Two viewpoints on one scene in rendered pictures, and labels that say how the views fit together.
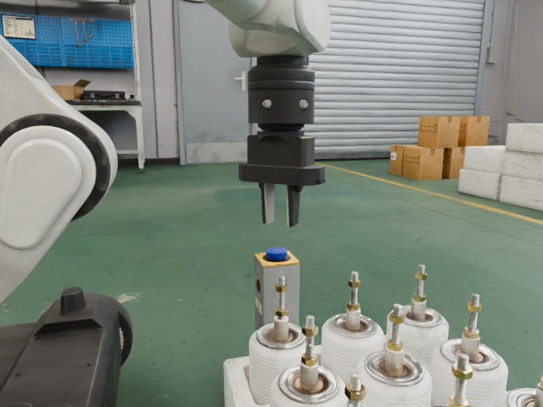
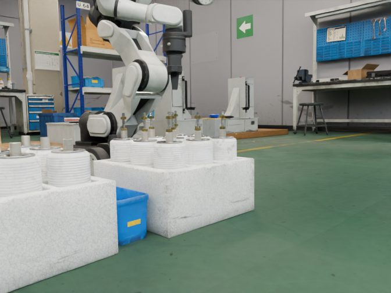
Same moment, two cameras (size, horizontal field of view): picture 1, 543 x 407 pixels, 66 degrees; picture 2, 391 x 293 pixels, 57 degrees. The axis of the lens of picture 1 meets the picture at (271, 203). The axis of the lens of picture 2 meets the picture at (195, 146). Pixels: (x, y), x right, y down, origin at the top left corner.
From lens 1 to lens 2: 128 cm
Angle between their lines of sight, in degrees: 60
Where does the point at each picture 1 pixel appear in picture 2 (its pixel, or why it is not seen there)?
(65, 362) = not seen: hidden behind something
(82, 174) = (138, 75)
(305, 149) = (169, 59)
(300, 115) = (167, 47)
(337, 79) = not seen: outside the picture
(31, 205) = (128, 84)
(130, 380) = not seen: hidden behind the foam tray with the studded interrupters
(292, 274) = (212, 124)
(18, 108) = (134, 59)
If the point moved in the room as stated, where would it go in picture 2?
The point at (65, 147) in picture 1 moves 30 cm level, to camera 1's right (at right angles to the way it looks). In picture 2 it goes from (134, 67) to (162, 57)
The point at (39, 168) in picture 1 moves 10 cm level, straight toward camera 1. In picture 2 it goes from (130, 73) to (113, 71)
